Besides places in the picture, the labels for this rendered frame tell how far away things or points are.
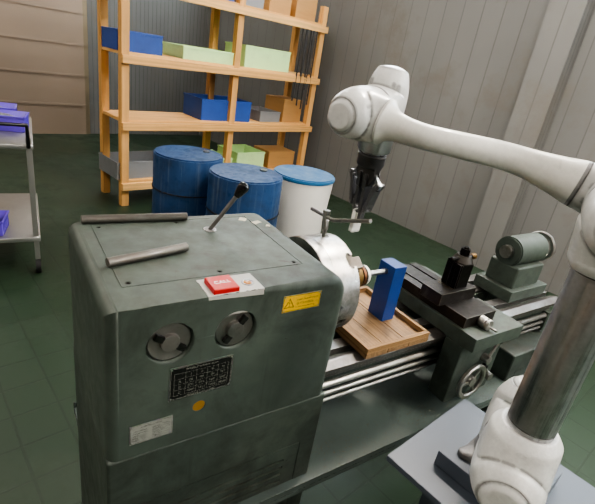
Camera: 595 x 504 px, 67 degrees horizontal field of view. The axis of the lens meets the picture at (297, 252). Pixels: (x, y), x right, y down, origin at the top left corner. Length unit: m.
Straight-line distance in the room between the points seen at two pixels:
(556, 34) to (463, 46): 1.01
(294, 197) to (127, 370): 3.32
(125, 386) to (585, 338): 0.90
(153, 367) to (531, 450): 0.80
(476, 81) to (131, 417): 4.81
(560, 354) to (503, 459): 0.27
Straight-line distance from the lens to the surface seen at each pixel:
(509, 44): 5.23
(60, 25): 8.26
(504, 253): 2.24
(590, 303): 0.98
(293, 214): 4.21
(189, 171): 3.69
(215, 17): 5.88
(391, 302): 1.71
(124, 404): 1.05
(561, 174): 1.09
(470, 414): 1.69
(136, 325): 0.94
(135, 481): 1.24
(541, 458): 1.13
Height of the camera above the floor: 1.74
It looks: 23 degrees down
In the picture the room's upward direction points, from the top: 10 degrees clockwise
